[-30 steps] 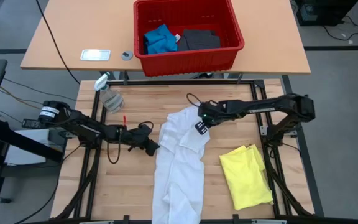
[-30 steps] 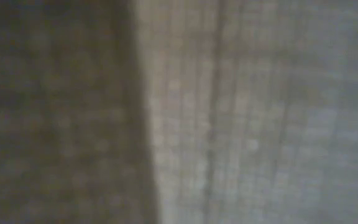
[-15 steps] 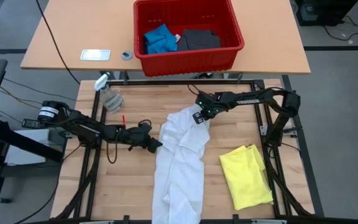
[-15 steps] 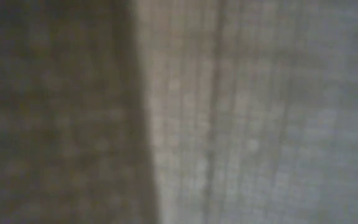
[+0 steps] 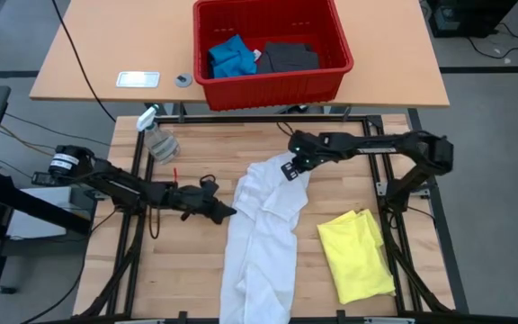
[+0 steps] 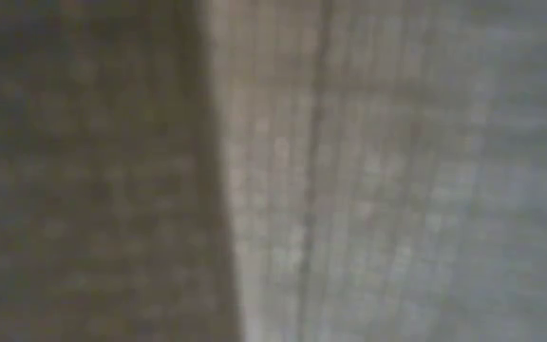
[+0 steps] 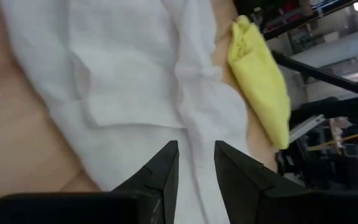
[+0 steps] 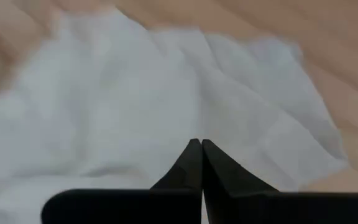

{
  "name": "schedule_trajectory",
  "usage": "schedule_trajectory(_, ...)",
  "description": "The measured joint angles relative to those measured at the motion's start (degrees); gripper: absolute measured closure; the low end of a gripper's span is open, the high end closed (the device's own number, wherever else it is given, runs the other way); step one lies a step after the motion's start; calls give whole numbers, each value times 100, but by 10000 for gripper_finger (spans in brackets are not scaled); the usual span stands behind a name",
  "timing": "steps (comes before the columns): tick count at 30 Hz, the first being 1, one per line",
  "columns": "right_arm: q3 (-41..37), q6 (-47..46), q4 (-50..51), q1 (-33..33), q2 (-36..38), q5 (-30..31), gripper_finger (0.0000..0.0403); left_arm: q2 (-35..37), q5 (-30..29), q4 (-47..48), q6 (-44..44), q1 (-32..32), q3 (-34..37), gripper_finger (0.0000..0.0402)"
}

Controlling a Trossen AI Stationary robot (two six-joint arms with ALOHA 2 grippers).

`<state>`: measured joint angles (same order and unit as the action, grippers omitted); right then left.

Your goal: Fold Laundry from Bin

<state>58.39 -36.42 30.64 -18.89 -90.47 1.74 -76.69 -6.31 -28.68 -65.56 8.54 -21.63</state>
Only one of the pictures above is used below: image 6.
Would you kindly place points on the white garment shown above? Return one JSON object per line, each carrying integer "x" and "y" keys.
{"x": 349, "y": 190}

